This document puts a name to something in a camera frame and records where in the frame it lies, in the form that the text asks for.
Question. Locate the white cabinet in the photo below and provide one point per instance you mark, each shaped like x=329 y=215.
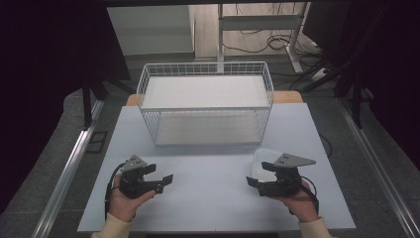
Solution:
x=150 y=29

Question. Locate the black rectangular floor frame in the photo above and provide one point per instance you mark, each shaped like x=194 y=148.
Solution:
x=96 y=142

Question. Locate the white metal desk frame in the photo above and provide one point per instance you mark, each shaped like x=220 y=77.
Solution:
x=257 y=22

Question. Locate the clear plastic container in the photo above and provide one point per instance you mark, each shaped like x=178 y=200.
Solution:
x=264 y=157

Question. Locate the white power strip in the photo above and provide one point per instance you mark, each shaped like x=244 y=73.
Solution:
x=319 y=74

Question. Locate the person's right hand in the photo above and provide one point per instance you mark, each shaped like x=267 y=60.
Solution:
x=303 y=206

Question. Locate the black metal stand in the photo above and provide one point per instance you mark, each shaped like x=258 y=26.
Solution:
x=87 y=105
x=356 y=105

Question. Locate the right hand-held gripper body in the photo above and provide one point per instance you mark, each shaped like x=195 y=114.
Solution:
x=285 y=183

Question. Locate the aluminium rail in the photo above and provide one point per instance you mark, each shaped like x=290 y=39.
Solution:
x=67 y=178
x=379 y=158

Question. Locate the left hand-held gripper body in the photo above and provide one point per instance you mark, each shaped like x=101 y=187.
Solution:
x=133 y=185

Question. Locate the wooden table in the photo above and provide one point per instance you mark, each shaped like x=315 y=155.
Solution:
x=287 y=96

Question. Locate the person's left hand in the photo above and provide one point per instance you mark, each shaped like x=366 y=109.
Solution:
x=124 y=206

